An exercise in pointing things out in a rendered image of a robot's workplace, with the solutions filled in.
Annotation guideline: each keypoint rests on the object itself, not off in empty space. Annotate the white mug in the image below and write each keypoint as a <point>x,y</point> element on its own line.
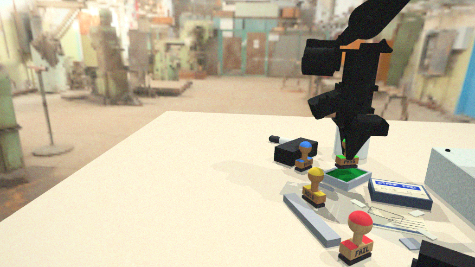
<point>362,153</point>

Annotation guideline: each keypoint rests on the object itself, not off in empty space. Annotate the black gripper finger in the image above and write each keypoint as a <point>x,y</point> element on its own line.
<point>342,134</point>
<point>353,143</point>

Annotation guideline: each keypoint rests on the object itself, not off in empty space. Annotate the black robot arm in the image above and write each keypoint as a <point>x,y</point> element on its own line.
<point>323,57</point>

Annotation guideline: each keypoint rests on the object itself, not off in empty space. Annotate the wooden fail stamp with red handle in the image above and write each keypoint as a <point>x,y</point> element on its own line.
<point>358,247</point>

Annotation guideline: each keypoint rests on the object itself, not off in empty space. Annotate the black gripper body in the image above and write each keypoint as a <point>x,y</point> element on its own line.
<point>361,119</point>

